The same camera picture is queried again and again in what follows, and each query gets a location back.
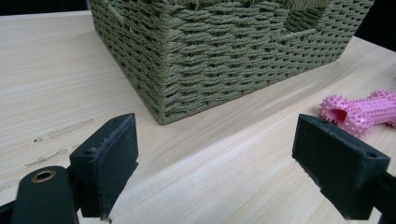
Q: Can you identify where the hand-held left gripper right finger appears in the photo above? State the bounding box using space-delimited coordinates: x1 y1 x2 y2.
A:
291 113 391 221

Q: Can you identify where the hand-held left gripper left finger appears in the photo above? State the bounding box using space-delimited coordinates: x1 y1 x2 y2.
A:
68 112 139 220

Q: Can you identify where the pink spiky bone toy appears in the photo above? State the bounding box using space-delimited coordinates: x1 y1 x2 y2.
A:
318 89 396 139

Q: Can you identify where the green woven basket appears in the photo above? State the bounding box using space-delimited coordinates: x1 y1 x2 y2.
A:
89 0 375 126

